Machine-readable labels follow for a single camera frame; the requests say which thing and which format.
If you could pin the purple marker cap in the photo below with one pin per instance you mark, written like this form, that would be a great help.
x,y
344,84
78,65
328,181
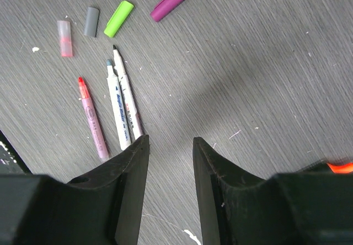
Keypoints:
x,y
163,8

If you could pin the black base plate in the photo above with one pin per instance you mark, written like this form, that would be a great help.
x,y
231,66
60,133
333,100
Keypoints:
x,y
11,162

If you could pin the green capped marker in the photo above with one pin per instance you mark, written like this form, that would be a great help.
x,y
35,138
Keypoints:
x,y
127,94

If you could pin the clear pink pen cap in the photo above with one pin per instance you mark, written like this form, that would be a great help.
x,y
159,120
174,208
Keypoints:
x,y
64,32

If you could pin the grey capped white marker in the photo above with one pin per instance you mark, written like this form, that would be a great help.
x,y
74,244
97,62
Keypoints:
x,y
118,107

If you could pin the grey marker cap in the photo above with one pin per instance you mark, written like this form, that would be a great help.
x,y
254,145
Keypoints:
x,y
91,22

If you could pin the pink pen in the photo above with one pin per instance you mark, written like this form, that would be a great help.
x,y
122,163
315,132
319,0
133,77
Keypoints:
x,y
93,121

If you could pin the green marker cap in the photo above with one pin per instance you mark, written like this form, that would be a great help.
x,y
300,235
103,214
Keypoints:
x,y
118,18

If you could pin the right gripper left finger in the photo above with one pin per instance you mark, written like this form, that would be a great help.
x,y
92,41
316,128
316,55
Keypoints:
x,y
102,206

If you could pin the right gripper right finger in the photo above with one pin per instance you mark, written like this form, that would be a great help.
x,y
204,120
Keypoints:
x,y
311,206

